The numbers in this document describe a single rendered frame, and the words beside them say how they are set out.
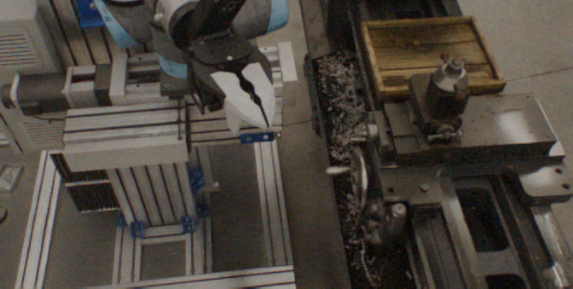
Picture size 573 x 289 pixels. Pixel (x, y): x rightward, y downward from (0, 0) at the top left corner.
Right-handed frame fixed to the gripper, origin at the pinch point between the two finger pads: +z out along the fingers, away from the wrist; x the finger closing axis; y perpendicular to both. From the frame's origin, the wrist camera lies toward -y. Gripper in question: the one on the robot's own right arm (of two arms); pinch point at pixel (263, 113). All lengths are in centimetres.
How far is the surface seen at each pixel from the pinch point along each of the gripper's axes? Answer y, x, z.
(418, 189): 60, -56, -14
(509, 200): 62, -76, -4
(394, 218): 65, -49, -12
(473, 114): 51, -77, -24
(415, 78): 47, -68, -37
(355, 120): 91, -78, -63
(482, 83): 55, -93, -36
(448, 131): 49, -65, -20
